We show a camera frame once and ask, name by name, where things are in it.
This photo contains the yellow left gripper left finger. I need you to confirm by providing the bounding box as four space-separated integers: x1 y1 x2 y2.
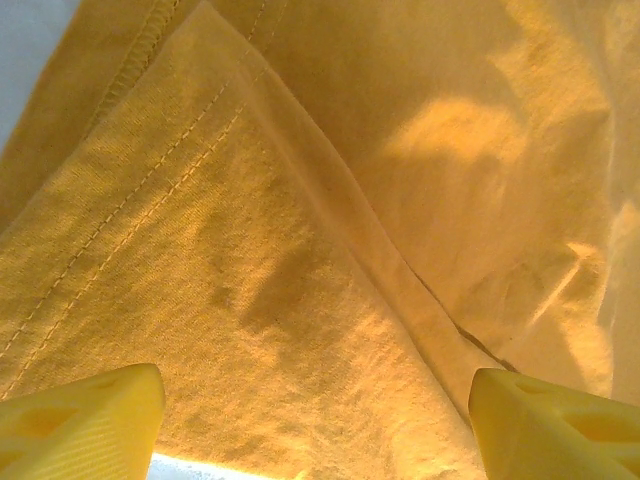
0 363 167 480

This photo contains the yellow t-shirt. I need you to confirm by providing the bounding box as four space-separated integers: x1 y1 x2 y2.
0 0 640 480

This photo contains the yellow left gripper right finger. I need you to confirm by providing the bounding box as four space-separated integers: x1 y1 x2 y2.
467 367 640 480

